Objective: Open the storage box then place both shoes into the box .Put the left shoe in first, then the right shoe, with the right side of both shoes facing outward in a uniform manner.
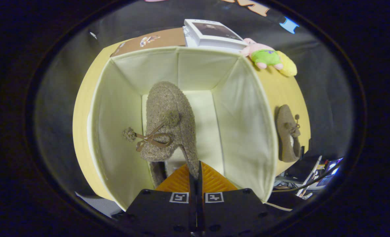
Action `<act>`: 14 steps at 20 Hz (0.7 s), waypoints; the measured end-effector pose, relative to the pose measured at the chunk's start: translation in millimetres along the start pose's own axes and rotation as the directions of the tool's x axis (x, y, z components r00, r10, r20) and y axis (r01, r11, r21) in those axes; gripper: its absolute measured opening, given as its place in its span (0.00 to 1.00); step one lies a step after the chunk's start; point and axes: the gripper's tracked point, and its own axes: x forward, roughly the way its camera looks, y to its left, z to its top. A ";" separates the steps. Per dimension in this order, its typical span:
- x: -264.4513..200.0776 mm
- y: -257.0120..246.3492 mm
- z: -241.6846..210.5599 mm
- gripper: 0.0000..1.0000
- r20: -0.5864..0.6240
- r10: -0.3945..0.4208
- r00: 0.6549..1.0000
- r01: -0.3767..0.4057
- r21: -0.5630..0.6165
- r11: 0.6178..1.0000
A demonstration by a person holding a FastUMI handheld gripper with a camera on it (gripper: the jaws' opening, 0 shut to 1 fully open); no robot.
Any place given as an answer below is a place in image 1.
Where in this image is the green pink plush toy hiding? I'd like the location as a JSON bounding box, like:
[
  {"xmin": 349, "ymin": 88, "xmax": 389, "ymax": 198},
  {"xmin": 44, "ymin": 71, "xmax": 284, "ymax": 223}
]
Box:
[{"xmin": 240, "ymin": 38, "xmax": 283, "ymax": 70}]

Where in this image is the white portrait book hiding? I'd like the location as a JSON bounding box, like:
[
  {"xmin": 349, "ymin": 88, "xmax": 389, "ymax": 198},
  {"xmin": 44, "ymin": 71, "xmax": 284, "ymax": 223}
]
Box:
[{"xmin": 183, "ymin": 19, "xmax": 248, "ymax": 50}]

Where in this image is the black cable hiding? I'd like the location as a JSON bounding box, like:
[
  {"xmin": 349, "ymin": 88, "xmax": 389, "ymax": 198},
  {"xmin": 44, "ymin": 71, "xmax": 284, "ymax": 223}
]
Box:
[{"xmin": 272, "ymin": 161, "xmax": 342, "ymax": 193}]

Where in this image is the brown fuzzy shoe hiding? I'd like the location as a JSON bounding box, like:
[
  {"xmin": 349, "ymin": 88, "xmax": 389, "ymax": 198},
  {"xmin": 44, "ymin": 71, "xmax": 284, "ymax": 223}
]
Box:
[
  {"xmin": 123, "ymin": 81, "xmax": 200, "ymax": 188},
  {"xmin": 276, "ymin": 104, "xmax": 302, "ymax": 163}
]

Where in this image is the white slanted bar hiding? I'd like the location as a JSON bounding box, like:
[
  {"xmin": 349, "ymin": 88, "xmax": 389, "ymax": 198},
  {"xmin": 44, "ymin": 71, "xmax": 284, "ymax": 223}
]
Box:
[{"xmin": 296, "ymin": 155, "xmax": 323, "ymax": 197}]

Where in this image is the open laptop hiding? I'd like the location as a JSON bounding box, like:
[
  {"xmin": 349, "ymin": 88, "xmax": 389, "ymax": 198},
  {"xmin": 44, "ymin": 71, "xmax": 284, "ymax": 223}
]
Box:
[{"xmin": 316, "ymin": 157, "xmax": 344, "ymax": 188}]

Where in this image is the yellow plush ball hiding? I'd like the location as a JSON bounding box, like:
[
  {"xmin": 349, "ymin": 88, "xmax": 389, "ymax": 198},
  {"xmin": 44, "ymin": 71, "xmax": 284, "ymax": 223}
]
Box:
[{"xmin": 276, "ymin": 50, "xmax": 298, "ymax": 77}]

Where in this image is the grey fabric storage box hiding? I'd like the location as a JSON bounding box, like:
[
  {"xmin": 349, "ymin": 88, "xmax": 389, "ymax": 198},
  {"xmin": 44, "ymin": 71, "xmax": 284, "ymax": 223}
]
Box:
[{"xmin": 87, "ymin": 46, "xmax": 279, "ymax": 211}]

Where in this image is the grey ribbed cloth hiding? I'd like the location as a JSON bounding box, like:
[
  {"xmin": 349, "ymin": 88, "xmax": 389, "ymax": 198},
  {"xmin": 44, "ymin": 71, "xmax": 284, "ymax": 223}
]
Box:
[{"xmin": 75, "ymin": 192, "xmax": 123, "ymax": 218}]

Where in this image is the black backdrop cloth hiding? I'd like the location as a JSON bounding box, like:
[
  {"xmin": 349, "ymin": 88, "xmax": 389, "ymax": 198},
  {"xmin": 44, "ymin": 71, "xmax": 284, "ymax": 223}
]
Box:
[{"xmin": 34, "ymin": 0, "xmax": 355, "ymax": 198}]

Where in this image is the brown book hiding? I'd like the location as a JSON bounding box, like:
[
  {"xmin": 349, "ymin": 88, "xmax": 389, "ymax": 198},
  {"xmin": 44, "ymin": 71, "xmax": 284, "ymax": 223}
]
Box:
[{"xmin": 110, "ymin": 27, "xmax": 186, "ymax": 58}]

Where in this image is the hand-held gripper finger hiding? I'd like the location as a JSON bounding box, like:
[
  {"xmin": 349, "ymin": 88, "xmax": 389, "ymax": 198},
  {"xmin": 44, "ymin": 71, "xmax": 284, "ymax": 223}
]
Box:
[
  {"xmin": 197, "ymin": 161, "xmax": 276, "ymax": 237},
  {"xmin": 118, "ymin": 163, "xmax": 197, "ymax": 237}
]

